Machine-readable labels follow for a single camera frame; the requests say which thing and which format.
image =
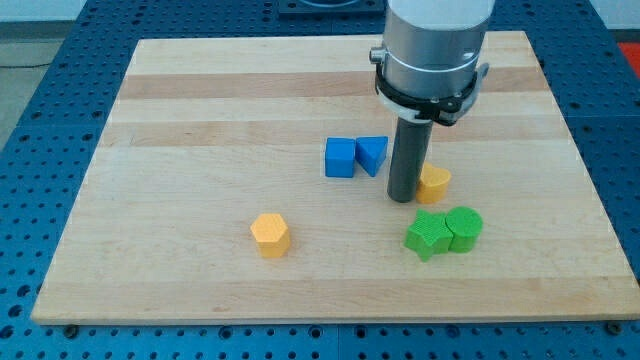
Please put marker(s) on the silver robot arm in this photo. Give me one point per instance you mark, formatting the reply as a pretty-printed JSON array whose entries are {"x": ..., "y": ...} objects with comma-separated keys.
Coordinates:
[{"x": 427, "y": 64}]

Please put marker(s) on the blue cube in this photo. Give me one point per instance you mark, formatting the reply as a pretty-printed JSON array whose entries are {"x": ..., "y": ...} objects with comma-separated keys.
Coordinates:
[{"x": 339, "y": 157}]

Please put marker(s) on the yellow hexagon block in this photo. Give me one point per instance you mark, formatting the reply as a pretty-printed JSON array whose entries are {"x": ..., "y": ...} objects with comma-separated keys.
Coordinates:
[{"x": 271, "y": 234}]

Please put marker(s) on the blue triangular prism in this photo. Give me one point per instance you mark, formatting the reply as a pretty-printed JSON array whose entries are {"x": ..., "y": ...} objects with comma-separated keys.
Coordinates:
[{"x": 371, "y": 152}]

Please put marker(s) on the wooden board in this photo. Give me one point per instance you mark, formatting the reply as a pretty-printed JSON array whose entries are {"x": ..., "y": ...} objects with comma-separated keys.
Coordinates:
[{"x": 207, "y": 134}]

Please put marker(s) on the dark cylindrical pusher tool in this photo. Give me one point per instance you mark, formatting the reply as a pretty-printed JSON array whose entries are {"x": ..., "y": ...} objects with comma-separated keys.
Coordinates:
[{"x": 409, "y": 151}]

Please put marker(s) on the yellow heart block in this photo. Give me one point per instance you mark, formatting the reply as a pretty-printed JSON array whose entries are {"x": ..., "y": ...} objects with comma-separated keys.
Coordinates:
[{"x": 433, "y": 184}]

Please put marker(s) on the green star block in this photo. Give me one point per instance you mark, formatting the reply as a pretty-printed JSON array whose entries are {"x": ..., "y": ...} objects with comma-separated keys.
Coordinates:
[{"x": 428, "y": 235}]

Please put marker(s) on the green cylinder block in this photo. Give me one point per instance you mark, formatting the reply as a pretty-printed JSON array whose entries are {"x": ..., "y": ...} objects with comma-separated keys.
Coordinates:
[{"x": 466, "y": 225}]

